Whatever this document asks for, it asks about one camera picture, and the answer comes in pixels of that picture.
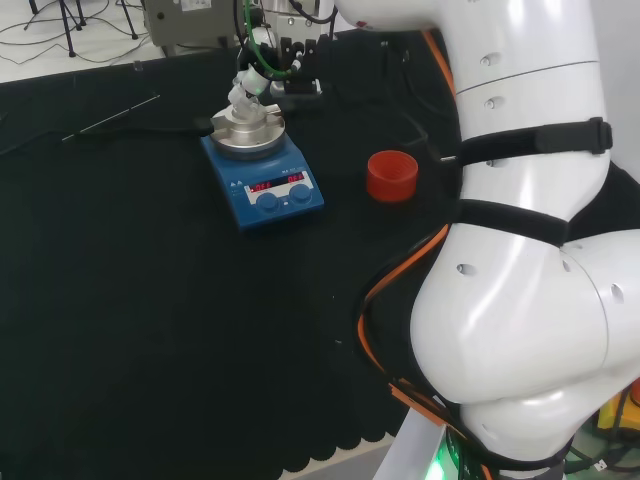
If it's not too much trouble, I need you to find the black tripod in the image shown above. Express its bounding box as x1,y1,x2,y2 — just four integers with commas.
27,0,147,59

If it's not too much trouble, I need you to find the green robot cable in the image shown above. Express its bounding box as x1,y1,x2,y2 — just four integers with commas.
243,0,292,81

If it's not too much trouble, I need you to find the yellow stop button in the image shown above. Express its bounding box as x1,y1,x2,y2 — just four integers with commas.
594,378,640,444

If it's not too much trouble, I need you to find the heater with blue base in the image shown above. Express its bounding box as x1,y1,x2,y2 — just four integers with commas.
193,102,326,237

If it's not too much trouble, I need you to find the clear round-bottom flask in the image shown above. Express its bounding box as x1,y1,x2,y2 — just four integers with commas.
227,85,265,124

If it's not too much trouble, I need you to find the black bench cloth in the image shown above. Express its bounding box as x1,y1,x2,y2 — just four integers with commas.
0,27,640,480

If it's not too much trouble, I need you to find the orange robot cable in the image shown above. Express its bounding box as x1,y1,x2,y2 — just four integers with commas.
355,29,489,480

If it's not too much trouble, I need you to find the clear acrylic stand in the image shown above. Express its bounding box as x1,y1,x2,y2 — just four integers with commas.
69,59,162,141

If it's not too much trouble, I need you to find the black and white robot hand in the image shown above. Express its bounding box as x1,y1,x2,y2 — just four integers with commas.
227,13,326,120

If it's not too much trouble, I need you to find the red ring holder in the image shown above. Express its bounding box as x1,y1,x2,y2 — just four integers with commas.
365,149,420,203

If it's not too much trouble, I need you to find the grey metal box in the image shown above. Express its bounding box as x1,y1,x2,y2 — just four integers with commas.
141,0,247,50

